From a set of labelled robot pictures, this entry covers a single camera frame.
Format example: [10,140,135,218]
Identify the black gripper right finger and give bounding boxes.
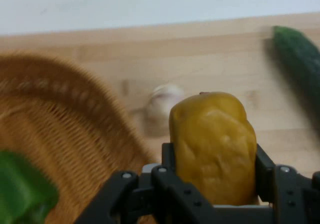
[254,144,320,224]

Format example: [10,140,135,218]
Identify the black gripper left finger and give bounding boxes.
[74,142,214,224]

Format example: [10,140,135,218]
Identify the yellow-brown potato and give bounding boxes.
[168,91,258,207]

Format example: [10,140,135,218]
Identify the white garlic bulb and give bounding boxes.
[144,83,186,138]

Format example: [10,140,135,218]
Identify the woven wicker basket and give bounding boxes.
[0,50,161,224]

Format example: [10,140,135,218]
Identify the wooden cutting board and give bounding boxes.
[0,12,320,207]

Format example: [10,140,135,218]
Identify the dark green cucumber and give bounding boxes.
[271,25,320,131]

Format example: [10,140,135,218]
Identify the green bell pepper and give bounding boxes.
[0,149,60,224]

